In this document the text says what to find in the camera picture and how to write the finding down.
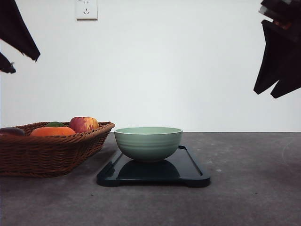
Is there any brown wicker basket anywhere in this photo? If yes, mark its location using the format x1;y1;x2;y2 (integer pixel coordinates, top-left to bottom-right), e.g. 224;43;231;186
0;121;115;178

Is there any orange tangerine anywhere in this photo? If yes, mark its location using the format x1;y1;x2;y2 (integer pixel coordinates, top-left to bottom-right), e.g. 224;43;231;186
30;127;76;137

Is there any black rectangular tray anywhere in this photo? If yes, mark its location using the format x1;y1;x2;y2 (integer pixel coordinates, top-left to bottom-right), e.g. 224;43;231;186
97;145;211;187

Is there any dark green fruit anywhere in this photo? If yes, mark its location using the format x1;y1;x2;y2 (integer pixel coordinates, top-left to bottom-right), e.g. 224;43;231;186
45;121;66;127

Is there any green ceramic bowl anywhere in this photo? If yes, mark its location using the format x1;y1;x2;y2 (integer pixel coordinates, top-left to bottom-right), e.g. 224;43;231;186
114;127;183;162

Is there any white wall socket left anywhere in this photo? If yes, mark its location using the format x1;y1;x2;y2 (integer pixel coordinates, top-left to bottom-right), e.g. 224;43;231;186
75;0;98;22

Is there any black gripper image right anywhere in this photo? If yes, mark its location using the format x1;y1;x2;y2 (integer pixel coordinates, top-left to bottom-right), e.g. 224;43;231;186
254;0;301;99

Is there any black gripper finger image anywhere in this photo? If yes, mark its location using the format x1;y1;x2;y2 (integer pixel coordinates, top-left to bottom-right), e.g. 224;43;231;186
0;0;41;61
0;52;16;73

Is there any dark purple fruit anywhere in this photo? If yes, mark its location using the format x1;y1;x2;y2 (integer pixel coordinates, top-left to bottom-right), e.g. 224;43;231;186
0;127;25;136

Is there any red yellow apple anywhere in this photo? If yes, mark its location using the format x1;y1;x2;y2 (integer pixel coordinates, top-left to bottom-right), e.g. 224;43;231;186
70;117;99;133

